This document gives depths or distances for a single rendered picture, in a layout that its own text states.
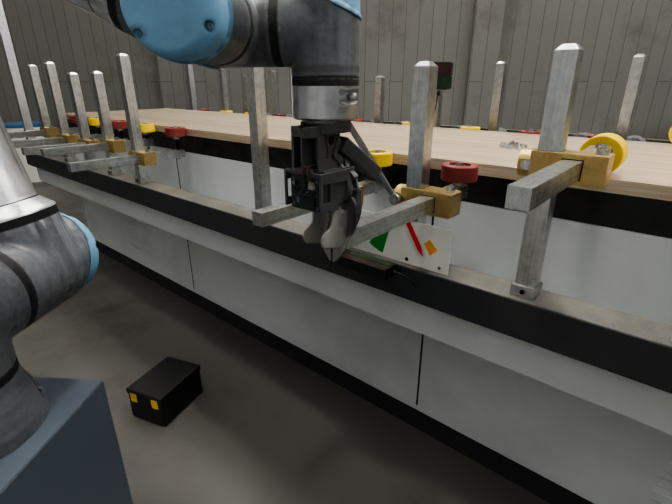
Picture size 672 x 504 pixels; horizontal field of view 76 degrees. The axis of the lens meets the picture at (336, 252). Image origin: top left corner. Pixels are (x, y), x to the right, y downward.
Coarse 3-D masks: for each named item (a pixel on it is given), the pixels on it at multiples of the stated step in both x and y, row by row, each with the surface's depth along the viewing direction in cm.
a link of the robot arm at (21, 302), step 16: (0, 256) 62; (0, 272) 60; (16, 272) 62; (0, 288) 59; (16, 288) 61; (32, 288) 64; (0, 304) 58; (16, 304) 61; (32, 304) 64; (0, 320) 58; (16, 320) 61; (32, 320) 66; (0, 336) 59; (0, 352) 59; (0, 368) 59
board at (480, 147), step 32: (160, 128) 188; (192, 128) 175; (224, 128) 175; (288, 128) 175; (384, 128) 175; (448, 128) 175; (448, 160) 105; (480, 160) 103; (512, 160) 103; (640, 160) 103; (608, 192) 85; (640, 192) 81
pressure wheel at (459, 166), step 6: (450, 162) 97; (456, 162) 97; (462, 162) 94; (468, 162) 97; (444, 168) 94; (450, 168) 92; (456, 168) 92; (462, 168) 91; (468, 168) 91; (474, 168) 92; (444, 174) 94; (450, 174) 93; (456, 174) 92; (462, 174) 92; (468, 174) 92; (474, 174) 93; (444, 180) 95; (450, 180) 93; (456, 180) 93; (462, 180) 92; (468, 180) 92; (474, 180) 93
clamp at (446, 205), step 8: (400, 184) 93; (400, 192) 91; (408, 192) 90; (416, 192) 89; (424, 192) 87; (432, 192) 86; (440, 192) 86; (456, 192) 86; (440, 200) 85; (448, 200) 84; (456, 200) 86; (440, 208) 86; (448, 208) 85; (456, 208) 87; (440, 216) 86; (448, 216) 85
